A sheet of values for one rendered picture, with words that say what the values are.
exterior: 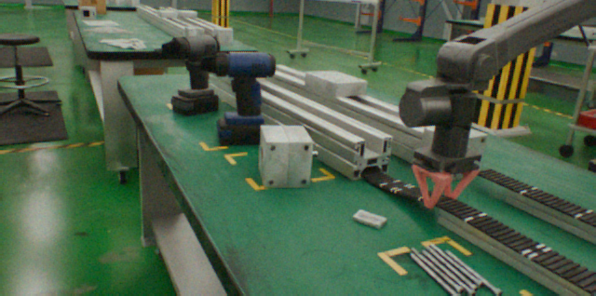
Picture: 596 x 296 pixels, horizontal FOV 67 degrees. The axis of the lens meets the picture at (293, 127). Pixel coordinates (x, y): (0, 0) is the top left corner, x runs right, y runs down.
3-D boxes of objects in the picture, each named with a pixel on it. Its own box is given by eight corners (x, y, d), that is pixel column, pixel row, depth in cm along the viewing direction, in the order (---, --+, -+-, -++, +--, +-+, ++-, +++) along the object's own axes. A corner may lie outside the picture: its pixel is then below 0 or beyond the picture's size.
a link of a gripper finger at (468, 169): (414, 198, 82) (423, 150, 79) (442, 192, 85) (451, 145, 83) (444, 215, 76) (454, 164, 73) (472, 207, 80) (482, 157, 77)
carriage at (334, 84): (364, 103, 132) (367, 81, 130) (334, 106, 126) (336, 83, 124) (332, 91, 145) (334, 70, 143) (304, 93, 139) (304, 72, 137)
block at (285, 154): (321, 187, 89) (325, 141, 86) (264, 188, 87) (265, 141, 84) (310, 167, 98) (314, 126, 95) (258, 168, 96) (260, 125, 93)
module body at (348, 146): (387, 173, 98) (393, 136, 95) (351, 181, 93) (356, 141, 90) (235, 90, 162) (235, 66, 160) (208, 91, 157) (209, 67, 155)
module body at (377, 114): (447, 160, 108) (453, 127, 105) (417, 167, 103) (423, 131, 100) (280, 87, 172) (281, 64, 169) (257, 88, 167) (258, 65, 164)
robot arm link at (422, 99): (498, 55, 69) (455, 47, 76) (440, 56, 64) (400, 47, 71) (483, 130, 72) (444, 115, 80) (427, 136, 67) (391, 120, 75)
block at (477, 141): (486, 173, 102) (494, 133, 99) (449, 181, 95) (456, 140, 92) (453, 159, 109) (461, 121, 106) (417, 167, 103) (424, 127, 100)
